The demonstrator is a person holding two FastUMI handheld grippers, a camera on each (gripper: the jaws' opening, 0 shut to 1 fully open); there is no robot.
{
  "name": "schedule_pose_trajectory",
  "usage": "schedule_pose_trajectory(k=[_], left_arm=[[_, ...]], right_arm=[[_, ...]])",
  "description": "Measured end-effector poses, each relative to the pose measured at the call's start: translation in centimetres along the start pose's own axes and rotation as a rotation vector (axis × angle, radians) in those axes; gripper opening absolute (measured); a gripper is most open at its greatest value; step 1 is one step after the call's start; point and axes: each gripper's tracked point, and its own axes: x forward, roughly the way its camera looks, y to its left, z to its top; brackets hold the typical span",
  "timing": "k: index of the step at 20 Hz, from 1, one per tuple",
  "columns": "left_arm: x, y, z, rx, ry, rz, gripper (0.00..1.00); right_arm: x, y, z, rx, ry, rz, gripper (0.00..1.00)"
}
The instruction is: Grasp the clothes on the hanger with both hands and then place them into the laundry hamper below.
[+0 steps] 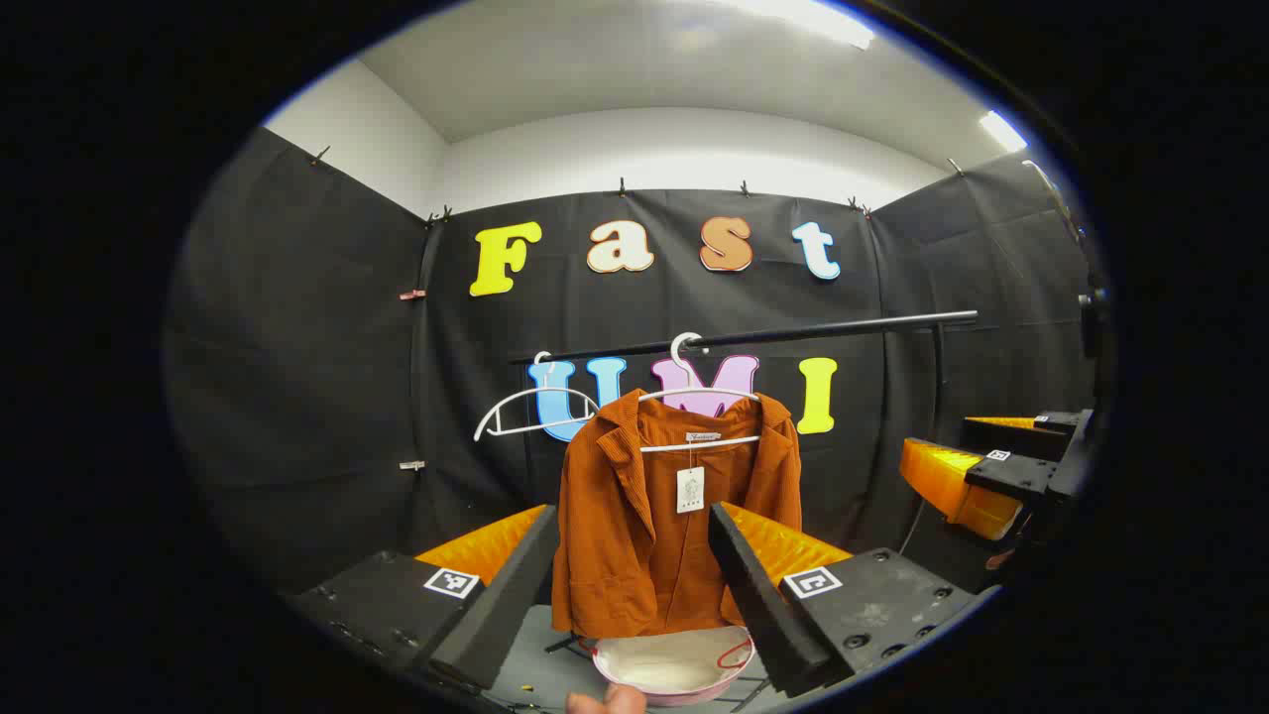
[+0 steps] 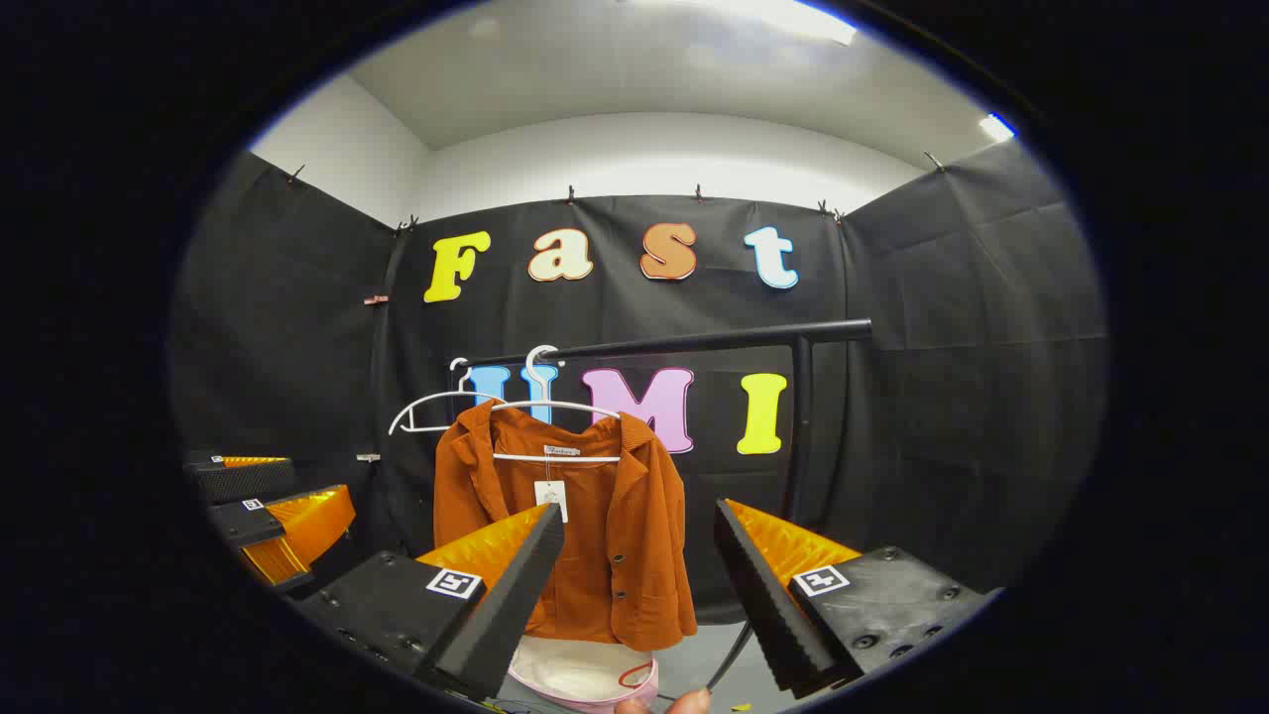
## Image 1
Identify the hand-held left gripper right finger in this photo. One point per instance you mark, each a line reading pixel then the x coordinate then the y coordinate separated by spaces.
pixel 758 605

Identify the long ceiling light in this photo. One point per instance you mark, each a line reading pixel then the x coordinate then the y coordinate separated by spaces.
pixel 813 22

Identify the white pink laundry hamper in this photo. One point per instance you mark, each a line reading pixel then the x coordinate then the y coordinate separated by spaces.
pixel 674 664

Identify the row of black cloth clips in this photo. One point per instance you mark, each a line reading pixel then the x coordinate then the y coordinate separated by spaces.
pixel 622 186

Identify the black backdrop cloth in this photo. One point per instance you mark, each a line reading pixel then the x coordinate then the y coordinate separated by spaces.
pixel 327 377

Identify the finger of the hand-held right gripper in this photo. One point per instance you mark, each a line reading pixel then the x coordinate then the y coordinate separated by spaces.
pixel 952 486
pixel 1011 434

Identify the white plastic hanger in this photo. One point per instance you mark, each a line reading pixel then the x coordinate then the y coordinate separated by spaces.
pixel 714 391
pixel 540 390

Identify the small ceiling light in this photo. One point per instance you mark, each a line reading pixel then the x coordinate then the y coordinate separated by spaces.
pixel 1003 130

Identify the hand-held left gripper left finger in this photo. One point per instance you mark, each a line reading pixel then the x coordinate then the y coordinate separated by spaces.
pixel 506 605

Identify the black clothes rack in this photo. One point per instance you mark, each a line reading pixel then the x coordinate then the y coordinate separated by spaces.
pixel 843 328

